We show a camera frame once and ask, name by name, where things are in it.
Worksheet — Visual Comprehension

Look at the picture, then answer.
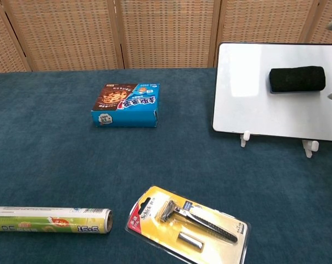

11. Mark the black felt whiteboard eraser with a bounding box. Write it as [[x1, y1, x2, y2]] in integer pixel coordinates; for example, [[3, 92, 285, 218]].
[[269, 65, 326, 95]]

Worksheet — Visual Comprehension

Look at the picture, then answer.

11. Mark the small white whiteboard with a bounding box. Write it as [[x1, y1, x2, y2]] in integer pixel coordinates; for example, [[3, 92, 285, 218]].
[[211, 42, 332, 142]]

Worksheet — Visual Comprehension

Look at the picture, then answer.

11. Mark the white plastic stand foot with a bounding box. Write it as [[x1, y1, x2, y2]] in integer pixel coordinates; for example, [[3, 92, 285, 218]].
[[240, 130, 251, 148], [302, 140, 320, 158]]

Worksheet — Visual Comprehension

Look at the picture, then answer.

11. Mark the wooden rattan folding screen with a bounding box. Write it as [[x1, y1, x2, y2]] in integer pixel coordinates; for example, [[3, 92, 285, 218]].
[[0, 0, 332, 74]]

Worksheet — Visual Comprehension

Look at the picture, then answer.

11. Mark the blue brown cookie box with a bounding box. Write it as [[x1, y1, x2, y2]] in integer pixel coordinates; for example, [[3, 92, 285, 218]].
[[90, 83, 161, 128]]

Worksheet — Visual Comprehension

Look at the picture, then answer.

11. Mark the yellow razor blister pack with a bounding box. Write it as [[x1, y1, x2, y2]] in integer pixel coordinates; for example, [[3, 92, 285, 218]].
[[126, 185, 251, 264]]

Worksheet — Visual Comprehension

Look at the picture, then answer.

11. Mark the blue fabric table mat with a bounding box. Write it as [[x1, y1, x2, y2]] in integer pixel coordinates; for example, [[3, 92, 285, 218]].
[[0, 67, 332, 264]]

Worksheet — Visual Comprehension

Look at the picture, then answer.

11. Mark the plastic wrap roll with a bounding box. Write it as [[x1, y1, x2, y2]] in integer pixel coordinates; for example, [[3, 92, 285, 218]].
[[0, 206, 113, 235]]

